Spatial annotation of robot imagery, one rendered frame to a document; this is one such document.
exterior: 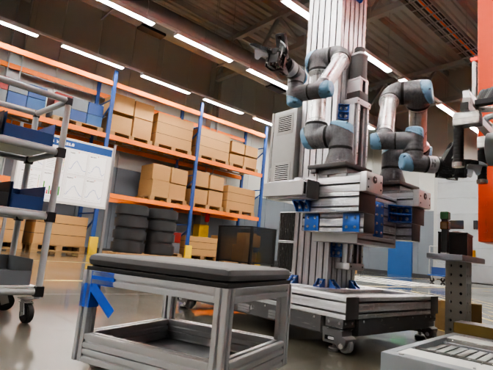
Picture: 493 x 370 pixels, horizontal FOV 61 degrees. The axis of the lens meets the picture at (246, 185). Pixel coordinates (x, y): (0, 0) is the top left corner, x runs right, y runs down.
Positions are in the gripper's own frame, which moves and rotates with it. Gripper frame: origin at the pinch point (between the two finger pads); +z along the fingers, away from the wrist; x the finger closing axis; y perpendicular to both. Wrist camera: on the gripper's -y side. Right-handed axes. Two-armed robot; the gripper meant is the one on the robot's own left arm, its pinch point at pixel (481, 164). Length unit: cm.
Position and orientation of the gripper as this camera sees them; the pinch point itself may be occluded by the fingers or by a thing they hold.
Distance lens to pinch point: 205.2
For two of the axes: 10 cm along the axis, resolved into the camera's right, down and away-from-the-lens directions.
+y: -0.9, 9.8, -1.6
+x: 0.5, -1.6, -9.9
